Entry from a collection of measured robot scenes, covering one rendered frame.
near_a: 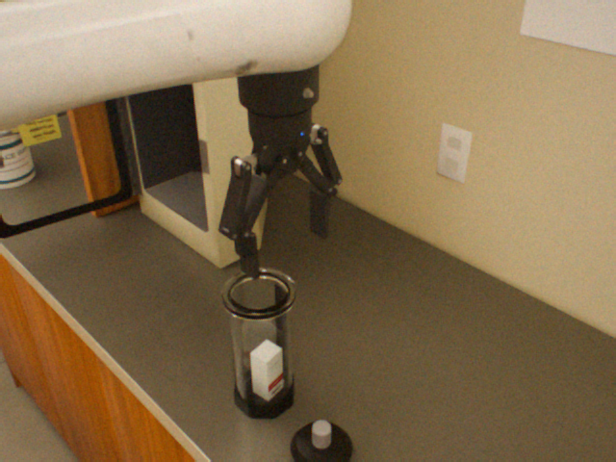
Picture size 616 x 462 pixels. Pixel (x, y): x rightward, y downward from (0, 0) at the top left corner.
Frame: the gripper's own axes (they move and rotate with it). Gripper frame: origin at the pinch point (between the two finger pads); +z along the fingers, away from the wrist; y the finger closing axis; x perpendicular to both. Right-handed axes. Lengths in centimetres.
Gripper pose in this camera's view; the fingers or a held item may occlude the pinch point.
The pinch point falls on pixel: (286, 244)
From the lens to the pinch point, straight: 84.0
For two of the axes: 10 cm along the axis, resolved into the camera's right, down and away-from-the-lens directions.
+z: 0.1, 8.2, 5.8
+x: 6.9, 4.1, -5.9
